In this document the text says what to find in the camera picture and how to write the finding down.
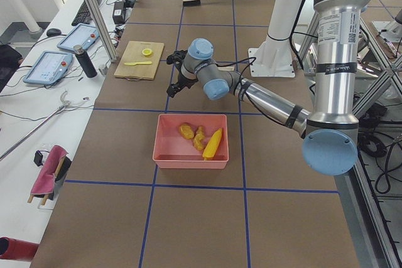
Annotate pink cloth on rack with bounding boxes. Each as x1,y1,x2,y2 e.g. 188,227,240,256
28,145,72,206

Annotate yellow toy corn cob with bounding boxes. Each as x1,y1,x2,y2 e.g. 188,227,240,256
202,128,223,161

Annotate black computer mouse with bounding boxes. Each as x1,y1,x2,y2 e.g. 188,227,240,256
46,28,62,38

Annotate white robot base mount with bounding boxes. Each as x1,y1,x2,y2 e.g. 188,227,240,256
249,0,302,78

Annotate aluminium frame post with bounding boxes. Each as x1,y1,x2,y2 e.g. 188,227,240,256
84,0,117,63

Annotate long metal grabber tool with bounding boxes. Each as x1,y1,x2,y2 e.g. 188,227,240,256
1,90,93,161

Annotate near blue teach pendant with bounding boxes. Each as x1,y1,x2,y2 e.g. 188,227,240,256
23,51,73,85

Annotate pink plastic bin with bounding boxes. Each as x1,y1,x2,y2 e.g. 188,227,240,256
153,114,229,169

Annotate small black box device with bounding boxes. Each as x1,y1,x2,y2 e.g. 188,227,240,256
33,150,46,166

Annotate red cylinder object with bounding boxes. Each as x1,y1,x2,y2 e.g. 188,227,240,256
1,237,39,262

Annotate blue teach pendant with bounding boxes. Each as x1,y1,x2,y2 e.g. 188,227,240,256
57,23,99,53
23,51,73,85

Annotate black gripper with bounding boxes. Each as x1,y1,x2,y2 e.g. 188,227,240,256
166,50,198,98

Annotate bamboo cutting board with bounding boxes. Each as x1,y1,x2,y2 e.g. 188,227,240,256
114,41,165,80

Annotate yellow plastic knife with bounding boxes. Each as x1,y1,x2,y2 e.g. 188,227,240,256
124,61,153,67

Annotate black water bottle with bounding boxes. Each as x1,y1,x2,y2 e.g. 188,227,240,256
73,45,97,78

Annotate far blue teach pendant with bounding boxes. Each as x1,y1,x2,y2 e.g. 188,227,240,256
57,23,99,53

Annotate black power adapter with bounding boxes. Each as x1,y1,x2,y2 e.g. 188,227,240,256
112,1,126,24

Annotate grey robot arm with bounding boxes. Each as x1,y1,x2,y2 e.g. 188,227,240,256
167,0,370,176

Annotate tan toy ginger root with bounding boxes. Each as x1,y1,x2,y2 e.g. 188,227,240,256
193,126,205,151

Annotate black computer keyboard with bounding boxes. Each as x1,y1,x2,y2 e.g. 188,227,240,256
71,2,92,26

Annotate yellow toy lemon slices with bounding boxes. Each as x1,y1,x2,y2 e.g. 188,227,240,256
141,48,153,57

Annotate brown toy potato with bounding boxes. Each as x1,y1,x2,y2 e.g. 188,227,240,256
178,123,195,140

